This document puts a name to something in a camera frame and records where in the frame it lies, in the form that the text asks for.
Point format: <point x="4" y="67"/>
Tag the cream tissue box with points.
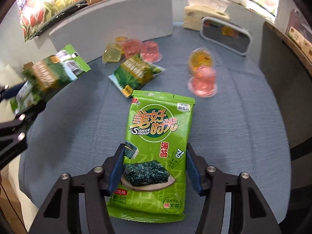
<point x="195" y="19"/>

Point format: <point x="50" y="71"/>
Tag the pink jelly cup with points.
<point x="203" y="83"/>
<point x="151" y="51"/>
<point x="131" y="48"/>

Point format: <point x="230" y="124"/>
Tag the small green seaweed snack packet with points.
<point x="135" y="75"/>

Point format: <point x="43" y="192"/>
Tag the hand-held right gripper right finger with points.
<point x="194" y="174"/>

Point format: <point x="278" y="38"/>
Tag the cardboard box with label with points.
<point x="301" y="41"/>

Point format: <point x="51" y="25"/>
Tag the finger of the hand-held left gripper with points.
<point x="17" y="129"/>
<point x="3" y="89"/>

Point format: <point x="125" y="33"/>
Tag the clear grey-rimmed storage box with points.
<point x="225" y="37"/>

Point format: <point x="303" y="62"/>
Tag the large green seaweed snack packet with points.
<point x="156" y="151"/>

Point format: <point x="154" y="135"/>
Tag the green seaweed packet barcode side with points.
<point x="51" y="74"/>

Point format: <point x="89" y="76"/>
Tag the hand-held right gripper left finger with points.
<point x="116" y="174"/>

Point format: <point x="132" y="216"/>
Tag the yellow jelly cup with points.
<point x="111" y="54"/>

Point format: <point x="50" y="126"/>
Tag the orange jelly cup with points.
<point x="201" y="59"/>
<point x="121" y="40"/>
<point x="228" y="32"/>

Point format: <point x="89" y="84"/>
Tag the floral printed cloth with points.
<point x="61" y="4"/>

